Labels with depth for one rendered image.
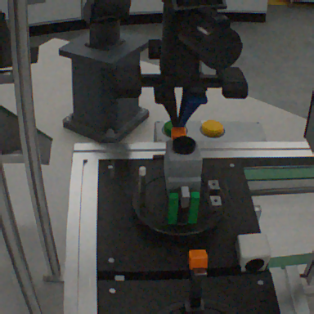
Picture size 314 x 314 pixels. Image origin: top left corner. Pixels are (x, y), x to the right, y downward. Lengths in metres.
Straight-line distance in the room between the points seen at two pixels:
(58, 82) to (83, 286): 0.75
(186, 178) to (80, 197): 0.19
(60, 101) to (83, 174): 0.41
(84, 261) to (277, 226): 0.33
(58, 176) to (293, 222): 0.46
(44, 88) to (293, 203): 0.72
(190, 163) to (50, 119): 0.56
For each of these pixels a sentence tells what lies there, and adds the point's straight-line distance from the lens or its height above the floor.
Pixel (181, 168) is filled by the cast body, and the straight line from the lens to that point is 0.65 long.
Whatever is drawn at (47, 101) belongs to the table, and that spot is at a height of 0.86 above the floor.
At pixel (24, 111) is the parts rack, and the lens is 0.58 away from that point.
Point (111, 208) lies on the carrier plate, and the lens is 0.74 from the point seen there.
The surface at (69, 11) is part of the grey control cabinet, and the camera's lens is 3.74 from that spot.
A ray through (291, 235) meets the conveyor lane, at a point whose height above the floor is 0.92.
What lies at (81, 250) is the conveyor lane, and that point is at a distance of 0.70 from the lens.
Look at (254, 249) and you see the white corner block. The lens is 0.67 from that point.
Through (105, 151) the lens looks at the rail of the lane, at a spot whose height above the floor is 0.96.
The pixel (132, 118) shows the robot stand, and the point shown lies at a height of 0.88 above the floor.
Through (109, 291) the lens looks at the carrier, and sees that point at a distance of 0.63.
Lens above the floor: 1.48
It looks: 38 degrees down
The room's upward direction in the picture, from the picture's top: 3 degrees clockwise
